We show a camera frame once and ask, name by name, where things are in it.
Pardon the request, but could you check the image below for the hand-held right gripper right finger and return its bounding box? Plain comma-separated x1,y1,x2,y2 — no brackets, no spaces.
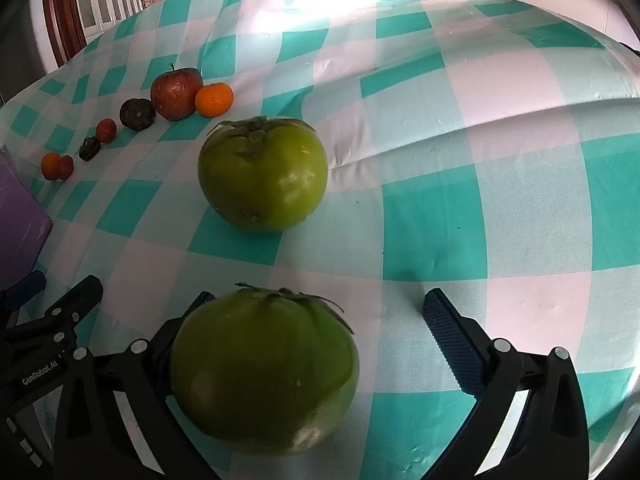
422,287,591,480

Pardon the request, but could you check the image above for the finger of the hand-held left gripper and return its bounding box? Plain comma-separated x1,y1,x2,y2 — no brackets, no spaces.
0,274,104,378
0,270,47,313

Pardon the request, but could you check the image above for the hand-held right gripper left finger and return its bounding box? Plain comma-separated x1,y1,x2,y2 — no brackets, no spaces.
54,290,221,480

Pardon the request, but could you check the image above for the purple storage box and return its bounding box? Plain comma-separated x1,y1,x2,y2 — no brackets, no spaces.
0,144,53,291

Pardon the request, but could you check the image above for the green persimmon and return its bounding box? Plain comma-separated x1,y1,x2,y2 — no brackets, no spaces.
169,282,361,458
197,116,329,234

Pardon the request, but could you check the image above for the dark round fruit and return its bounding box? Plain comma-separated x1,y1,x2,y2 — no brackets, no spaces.
119,98,155,132

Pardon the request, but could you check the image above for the orange tangerine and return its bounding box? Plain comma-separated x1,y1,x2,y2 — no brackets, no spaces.
194,82,235,119

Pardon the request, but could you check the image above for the teal checked tablecloth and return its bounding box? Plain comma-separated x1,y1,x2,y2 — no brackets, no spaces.
0,0,640,480

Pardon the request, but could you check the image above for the red apple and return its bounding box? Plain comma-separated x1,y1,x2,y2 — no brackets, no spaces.
150,62,204,122

